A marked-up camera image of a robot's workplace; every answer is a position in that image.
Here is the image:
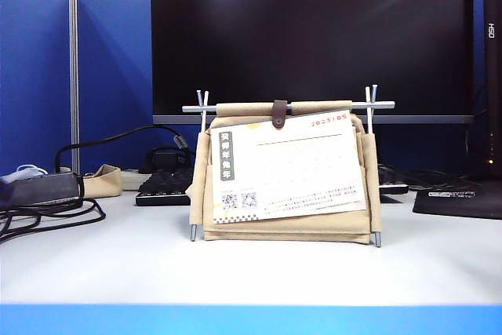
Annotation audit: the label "dark grey power adapter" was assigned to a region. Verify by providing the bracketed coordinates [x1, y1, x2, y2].
[0, 172, 85, 210]

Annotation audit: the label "large black computer monitor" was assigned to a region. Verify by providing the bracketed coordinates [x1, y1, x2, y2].
[151, 0, 475, 126]

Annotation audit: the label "black keyboard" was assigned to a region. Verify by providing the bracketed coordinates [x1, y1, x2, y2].
[135, 169, 409, 207]

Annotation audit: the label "black mouse pad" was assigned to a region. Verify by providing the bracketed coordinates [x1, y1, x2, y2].
[412, 188, 502, 220]

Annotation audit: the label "black HSD monitor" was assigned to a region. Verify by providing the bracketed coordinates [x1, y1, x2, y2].
[482, 0, 502, 179]

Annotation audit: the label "white calendar page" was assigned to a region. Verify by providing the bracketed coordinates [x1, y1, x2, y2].
[211, 109, 368, 225]

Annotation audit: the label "black charger block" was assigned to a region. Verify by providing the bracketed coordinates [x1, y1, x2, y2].
[139, 147, 186, 175]

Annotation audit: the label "tan fabric calendar stand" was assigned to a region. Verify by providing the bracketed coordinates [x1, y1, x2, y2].
[182, 84, 396, 249]

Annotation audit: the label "brown leather strap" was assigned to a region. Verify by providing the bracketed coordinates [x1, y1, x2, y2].
[272, 100, 289, 131]

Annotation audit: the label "thin black desk cables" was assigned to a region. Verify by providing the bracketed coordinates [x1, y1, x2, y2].
[378, 163, 484, 191]

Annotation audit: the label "tan fabric pouch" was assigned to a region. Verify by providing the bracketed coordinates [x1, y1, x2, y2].
[82, 163, 124, 198]

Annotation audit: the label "thick black cable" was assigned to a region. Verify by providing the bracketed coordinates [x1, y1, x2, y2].
[53, 124, 202, 173]

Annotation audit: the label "white face mask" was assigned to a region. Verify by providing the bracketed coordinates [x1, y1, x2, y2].
[0, 164, 49, 185]

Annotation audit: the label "white power strip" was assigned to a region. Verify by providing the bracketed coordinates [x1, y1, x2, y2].
[120, 169, 152, 192]

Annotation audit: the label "silver partition post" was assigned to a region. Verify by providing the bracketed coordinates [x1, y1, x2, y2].
[68, 0, 81, 174]

